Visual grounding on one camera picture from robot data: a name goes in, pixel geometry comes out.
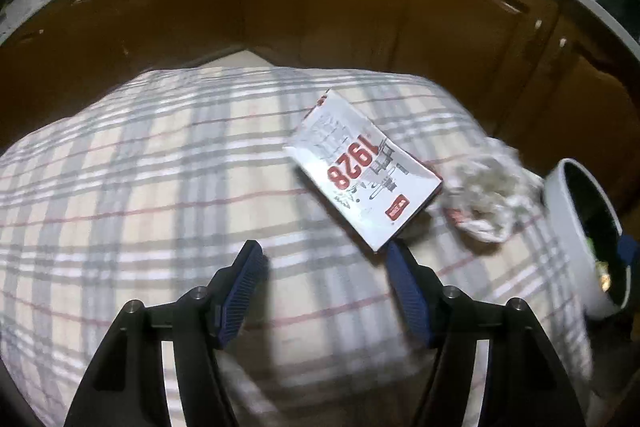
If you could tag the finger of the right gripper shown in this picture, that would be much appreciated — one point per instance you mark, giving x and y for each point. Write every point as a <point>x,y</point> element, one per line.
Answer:
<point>627,249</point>

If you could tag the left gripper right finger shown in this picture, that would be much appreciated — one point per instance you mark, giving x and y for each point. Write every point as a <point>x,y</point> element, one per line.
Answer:
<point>418,292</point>

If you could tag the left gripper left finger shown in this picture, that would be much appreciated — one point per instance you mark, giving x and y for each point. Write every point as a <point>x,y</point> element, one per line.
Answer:
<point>230,291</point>

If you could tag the white round trash bin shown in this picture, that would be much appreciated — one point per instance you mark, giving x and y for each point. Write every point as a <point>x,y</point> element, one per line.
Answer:
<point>586,225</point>

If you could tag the white red 1928 box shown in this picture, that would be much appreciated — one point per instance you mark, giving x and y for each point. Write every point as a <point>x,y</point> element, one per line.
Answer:
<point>376,185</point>

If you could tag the white crumpled paper ball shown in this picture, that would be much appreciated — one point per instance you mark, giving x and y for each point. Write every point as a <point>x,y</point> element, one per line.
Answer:
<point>488,191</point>

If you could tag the plaid checkered tablecloth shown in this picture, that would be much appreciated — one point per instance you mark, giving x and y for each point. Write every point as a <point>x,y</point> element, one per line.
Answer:
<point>149,191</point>

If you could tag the brown wooden lower cabinets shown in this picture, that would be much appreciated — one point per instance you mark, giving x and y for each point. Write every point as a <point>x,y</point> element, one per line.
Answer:
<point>545,76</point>

